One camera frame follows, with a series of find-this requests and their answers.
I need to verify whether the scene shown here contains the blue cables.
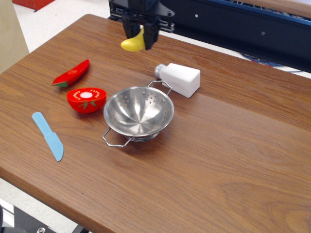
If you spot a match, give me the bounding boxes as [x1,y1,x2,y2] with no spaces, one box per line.
[239,52,303,74]

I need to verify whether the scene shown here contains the light blue toy knife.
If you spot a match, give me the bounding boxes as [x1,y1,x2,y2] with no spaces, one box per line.
[32,112,64,162]

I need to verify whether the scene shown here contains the yellow toy banana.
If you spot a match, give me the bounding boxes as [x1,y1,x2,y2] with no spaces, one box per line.
[121,27,145,52]

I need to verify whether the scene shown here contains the small steel colander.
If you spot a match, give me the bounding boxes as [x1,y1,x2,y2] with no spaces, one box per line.
[102,80,174,148]

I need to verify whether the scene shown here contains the red toy chili pepper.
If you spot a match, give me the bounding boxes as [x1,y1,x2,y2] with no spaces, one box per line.
[52,59,90,87]

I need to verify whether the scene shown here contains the white salt shaker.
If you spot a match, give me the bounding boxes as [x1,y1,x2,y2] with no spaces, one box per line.
[154,63,201,98]

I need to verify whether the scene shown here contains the red toy tomato half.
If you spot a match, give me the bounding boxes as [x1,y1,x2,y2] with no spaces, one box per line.
[67,87,107,114]

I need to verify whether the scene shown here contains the red box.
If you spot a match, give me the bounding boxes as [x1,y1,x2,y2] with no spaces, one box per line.
[12,0,54,10]

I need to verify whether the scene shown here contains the metal table leg bracket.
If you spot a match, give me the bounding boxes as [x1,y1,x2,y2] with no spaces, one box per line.
[0,198,89,233]

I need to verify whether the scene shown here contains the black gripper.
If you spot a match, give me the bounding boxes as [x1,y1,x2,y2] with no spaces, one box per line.
[109,0,175,50]

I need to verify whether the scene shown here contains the wooden table edge background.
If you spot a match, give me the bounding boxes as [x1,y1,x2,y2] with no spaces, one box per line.
[241,0,311,18]

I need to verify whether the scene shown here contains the beige cabinet panel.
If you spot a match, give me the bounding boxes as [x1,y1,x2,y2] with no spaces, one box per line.
[0,0,29,73]

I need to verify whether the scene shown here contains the black metal frame rail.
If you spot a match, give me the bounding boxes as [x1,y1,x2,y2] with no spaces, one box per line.
[158,0,311,72]

